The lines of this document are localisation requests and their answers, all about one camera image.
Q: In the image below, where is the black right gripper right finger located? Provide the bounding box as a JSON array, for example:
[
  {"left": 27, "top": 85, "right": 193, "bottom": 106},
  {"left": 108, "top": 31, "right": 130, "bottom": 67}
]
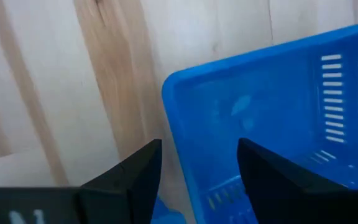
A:
[{"left": 237, "top": 138, "right": 358, "bottom": 224}]

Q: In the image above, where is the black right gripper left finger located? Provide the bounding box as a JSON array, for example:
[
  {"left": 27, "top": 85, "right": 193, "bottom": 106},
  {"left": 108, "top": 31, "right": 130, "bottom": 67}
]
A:
[{"left": 79, "top": 139, "right": 163, "bottom": 224}]

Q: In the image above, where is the blue plastic basket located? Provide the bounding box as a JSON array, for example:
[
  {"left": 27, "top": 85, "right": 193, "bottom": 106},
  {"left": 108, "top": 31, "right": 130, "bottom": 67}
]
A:
[
  {"left": 161, "top": 18, "right": 358, "bottom": 224},
  {"left": 150, "top": 195, "right": 186, "bottom": 224}
]

